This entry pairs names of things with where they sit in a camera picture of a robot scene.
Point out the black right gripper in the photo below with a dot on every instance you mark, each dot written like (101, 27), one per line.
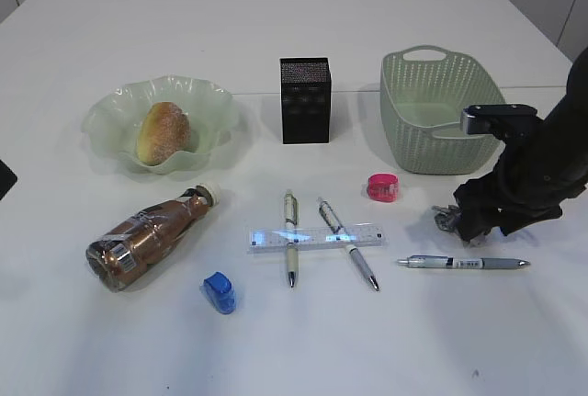
(534, 175)

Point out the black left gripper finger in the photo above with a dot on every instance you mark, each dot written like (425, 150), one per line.
(7, 179)

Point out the brown coffee drink bottle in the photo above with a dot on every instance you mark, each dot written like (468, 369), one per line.
(125, 253)

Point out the sugared bread roll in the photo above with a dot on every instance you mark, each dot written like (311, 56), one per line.
(164, 131)

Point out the white paper ball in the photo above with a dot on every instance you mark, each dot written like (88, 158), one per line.
(477, 241)

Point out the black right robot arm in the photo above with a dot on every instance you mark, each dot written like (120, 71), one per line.
(575, 98)

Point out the grey blue gel pen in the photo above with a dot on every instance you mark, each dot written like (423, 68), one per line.
(445, 262)

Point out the pink pencil sharpener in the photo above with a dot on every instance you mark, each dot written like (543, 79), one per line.
(383, 187)

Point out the green wavy glass plate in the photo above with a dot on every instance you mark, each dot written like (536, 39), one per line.
(114, 122)

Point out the green plastic woven basket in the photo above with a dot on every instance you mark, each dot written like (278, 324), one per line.
(423, 91)

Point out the white grey patterned pen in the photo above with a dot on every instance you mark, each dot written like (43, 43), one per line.
(341, 234)

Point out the beige barrel pen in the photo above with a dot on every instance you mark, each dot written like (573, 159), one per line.
(291, 218)

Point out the black mesh pen holder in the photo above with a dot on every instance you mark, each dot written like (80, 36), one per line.
(306, 87)

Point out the blue pencil sharpener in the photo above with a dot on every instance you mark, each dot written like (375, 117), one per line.
(219, 292)

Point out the clear plastic ruler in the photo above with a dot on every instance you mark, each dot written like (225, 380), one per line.
(274, 241)

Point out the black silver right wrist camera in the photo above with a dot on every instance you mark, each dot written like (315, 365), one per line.
(502, 121)

